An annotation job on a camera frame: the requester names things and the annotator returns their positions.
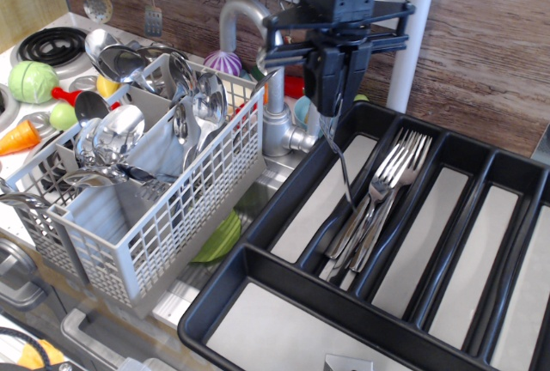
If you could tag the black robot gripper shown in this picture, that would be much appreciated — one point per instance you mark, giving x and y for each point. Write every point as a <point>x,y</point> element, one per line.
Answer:
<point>324,35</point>

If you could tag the silver fork from basket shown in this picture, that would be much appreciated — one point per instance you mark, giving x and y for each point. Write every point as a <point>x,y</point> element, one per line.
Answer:
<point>328,127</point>

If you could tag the silver forks in tray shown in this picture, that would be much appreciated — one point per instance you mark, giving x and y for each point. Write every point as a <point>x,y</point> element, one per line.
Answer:
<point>399,168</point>

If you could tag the black cutlery tray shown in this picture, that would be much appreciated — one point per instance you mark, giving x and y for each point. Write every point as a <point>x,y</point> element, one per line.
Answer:
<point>458,279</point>

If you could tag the fork lying in basket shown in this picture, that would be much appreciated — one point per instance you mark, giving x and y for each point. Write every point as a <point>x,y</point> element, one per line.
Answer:
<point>152,185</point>

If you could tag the grey plastic cutlery basket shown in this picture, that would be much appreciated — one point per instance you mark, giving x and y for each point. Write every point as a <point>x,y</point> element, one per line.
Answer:
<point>128,244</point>

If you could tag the red toy pepper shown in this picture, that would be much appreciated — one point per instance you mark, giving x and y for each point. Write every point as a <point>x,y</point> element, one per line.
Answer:
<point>294,87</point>

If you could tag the blue toy cup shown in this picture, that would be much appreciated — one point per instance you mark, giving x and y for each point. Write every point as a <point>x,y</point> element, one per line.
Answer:
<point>301,114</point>

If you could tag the purple toy onion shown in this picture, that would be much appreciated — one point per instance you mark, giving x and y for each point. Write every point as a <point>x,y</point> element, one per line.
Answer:
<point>226,62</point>

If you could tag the silver spoon pair upright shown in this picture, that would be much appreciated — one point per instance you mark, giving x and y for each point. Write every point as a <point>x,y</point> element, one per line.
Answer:
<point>199,104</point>

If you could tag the hanging toy spatula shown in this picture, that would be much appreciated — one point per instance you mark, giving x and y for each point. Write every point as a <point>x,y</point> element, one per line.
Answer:
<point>152,20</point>

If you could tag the green toy lettuce leaf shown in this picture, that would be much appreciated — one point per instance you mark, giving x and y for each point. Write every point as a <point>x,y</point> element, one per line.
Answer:
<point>221,241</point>

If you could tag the silver ladle at back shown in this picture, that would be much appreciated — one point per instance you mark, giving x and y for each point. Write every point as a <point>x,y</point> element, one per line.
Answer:
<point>115,61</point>

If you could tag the yellow toy lemon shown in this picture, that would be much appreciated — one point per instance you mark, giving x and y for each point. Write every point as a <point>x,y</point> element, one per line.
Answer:
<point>105,87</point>

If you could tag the hanging toy strainer spoon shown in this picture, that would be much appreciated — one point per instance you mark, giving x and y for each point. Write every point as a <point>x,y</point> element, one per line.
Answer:
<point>99,11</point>

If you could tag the large silver spoon bowl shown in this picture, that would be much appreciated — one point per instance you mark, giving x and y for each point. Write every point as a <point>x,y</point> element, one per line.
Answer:
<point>109,140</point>

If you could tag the dark round spoon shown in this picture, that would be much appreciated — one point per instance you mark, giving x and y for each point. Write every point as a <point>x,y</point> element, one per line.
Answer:
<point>90,105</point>

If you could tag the green toy apple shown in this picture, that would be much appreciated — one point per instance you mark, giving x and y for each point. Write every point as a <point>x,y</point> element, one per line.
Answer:
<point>63,116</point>

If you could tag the black coil stove burner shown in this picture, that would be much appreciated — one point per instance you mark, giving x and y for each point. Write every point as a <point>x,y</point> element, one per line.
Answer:
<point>54,46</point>

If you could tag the green toy cabbage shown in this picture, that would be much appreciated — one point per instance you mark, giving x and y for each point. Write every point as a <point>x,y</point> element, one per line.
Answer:
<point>32,82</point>

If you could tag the orange toy carrot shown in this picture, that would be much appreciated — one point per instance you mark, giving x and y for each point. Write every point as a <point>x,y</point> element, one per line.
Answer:
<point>23,136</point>

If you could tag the yellow toy bottom left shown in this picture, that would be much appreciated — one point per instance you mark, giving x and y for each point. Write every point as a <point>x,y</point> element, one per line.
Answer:
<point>31,358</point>

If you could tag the white metal shelf post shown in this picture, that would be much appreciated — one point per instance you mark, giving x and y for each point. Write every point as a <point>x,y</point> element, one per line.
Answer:
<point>406,61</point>

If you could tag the red toy handle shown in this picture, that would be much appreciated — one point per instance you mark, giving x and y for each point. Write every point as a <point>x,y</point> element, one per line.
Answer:
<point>67,96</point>

